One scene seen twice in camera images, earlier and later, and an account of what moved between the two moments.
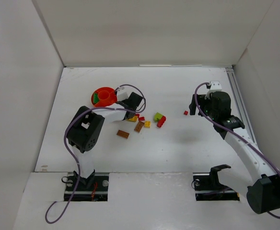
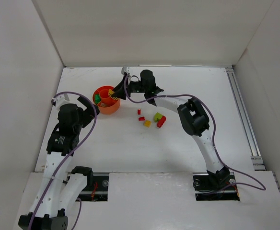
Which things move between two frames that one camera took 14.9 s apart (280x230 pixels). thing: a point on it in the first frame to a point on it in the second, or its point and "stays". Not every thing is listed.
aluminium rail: (231, 73) stays
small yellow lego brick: (147, 124) stays
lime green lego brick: (157, 117) stays
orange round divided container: (103, 97) stays
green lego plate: (96, 98) stays
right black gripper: (200, 103) to (126, 86)
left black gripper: (133, 105) to (87, 109)
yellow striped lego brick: (134, 119) to (110, 92)
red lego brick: (161, 121) stays
